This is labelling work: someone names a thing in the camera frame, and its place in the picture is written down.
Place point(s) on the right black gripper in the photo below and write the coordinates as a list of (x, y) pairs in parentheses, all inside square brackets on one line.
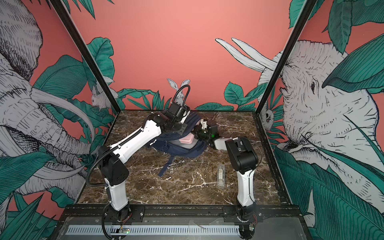
[(198, 133)]

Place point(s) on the pink pencil case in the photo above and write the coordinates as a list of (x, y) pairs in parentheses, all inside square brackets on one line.
[(188, 139)]

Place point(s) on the navy blue student backpack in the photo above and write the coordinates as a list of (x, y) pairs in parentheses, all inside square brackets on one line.
[(186, 145)]

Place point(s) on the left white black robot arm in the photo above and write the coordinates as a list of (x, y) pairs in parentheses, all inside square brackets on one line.
[(109, 168)]

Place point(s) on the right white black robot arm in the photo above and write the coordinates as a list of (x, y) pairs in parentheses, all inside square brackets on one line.
[(244, 161)]

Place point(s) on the clear plastic small case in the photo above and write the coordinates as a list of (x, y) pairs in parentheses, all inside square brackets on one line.
[(221, 179)]

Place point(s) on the black front mounting rail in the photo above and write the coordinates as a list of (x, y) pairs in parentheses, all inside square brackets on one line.
[(136, 213)]

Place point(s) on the left black frame post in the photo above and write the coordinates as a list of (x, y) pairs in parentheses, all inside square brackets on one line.
[(67, 21)]

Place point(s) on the black frame post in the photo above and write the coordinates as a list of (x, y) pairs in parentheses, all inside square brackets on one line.
[(67, 21), (299, 25)]

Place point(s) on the white perforated cable duct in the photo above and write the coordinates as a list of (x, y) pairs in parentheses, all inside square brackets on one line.
[(138, 230)]

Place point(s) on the right black frame post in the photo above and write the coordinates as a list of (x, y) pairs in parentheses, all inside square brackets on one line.
[(299, 25)]

